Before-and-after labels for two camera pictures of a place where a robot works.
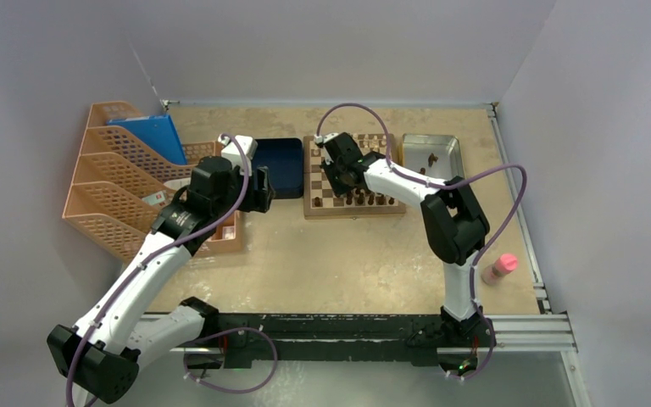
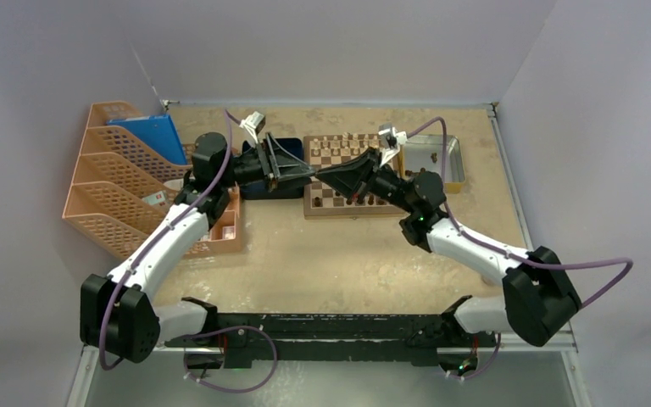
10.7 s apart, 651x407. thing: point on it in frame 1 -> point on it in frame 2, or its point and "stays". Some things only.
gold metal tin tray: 434,156 stays
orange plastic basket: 229,236 stays
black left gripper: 258,198 -> 285,167
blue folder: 157,131 stays
